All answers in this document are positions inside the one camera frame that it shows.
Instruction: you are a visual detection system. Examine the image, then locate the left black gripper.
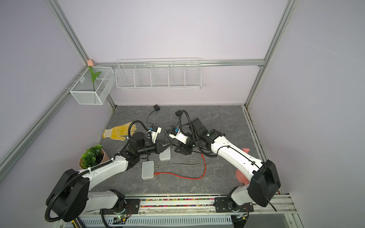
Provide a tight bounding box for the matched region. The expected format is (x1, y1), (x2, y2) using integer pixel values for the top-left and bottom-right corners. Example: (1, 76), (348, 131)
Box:
(138, 139), (172, 156)

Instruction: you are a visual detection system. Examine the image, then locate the white network switch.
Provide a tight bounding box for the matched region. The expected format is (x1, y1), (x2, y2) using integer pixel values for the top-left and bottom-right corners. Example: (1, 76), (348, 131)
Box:
(159, 147), (171, 161)
(141, 161), (155, 180)

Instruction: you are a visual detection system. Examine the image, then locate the red ethernet cable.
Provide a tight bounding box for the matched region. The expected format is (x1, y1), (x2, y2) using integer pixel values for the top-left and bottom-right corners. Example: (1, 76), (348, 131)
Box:
(153, 153), (207, 180)

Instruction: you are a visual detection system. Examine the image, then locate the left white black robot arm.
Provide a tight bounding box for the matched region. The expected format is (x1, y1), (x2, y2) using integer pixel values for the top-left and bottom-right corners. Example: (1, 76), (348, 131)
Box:
(45, 126), (170, 222)

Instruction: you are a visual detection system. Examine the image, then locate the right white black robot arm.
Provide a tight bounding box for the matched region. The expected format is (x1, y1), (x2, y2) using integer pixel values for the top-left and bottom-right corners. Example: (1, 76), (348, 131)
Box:
(169, 118), (281, 211)

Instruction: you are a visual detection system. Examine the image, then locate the yellow work glove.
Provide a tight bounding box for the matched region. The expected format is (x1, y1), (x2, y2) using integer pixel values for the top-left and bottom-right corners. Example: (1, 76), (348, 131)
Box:
(103, 122), (131, 141)

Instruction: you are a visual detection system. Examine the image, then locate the green potted plant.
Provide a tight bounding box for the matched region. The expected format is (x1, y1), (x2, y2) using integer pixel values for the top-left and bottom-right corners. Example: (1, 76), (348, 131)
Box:
(79, 144), (109, 169)

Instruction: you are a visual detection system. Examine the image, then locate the pink watering can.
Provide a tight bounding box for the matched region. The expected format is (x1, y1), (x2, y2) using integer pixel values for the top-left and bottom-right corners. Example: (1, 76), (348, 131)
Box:
(234, 148), (255, 185)

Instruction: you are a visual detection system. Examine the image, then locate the small white mesh basket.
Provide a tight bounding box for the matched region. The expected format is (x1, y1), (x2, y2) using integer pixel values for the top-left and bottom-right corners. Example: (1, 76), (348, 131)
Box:
(70, 66), (116, 105)

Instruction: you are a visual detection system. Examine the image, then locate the artificial pink tulip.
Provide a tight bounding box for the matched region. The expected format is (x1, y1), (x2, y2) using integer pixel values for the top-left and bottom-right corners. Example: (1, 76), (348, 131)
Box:
(87, 59), (101, 92)

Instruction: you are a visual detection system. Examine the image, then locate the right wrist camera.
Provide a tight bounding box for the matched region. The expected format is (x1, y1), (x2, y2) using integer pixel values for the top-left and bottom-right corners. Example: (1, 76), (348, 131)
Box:
(169, 127), (188, 144)

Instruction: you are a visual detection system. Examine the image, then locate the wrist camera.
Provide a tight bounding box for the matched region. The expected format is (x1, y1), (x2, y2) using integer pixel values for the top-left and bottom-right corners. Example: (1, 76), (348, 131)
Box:
(149, 126), (162, 143)
(169, 127), (188, 144)

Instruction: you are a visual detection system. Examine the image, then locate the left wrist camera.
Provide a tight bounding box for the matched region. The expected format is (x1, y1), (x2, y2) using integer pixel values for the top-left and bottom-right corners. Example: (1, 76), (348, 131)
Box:
(149, 126), (162, 143)

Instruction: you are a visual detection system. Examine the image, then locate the long white wire basket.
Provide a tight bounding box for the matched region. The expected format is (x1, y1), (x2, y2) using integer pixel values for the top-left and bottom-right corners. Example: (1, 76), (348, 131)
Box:
(116, 58), (202, 89)

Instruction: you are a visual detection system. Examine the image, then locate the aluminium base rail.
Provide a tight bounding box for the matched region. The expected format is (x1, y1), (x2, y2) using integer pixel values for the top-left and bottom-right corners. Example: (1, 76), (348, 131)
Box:
(53, 194), (303, 228)

